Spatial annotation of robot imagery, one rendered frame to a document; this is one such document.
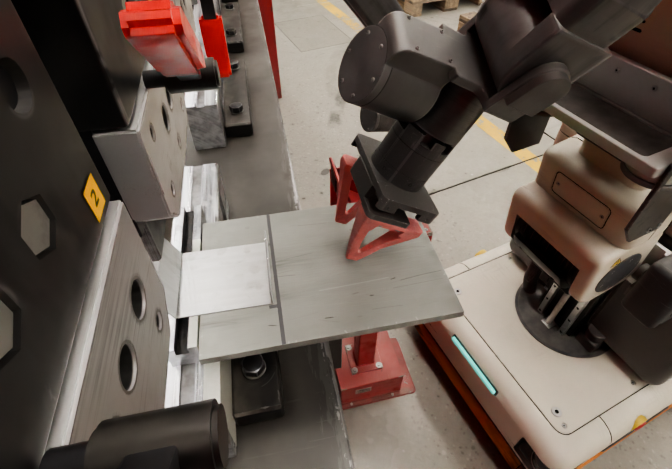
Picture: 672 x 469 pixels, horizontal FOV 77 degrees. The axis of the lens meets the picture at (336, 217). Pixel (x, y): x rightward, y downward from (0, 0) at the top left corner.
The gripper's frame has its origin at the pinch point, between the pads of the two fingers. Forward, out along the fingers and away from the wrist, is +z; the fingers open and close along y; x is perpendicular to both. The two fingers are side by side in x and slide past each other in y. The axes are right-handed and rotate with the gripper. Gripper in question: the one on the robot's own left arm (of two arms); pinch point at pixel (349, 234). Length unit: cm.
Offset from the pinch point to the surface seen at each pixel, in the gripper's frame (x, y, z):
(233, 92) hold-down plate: -5, -58, 17
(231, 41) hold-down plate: -4, -85, 17
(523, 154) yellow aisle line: 162, -130, 26
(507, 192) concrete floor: 142, -104, 38
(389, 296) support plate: 4.2, 6.4, 1.5
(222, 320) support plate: -10.7, 5.8, 9.9
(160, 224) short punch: -18.9, 2.9, 1.4
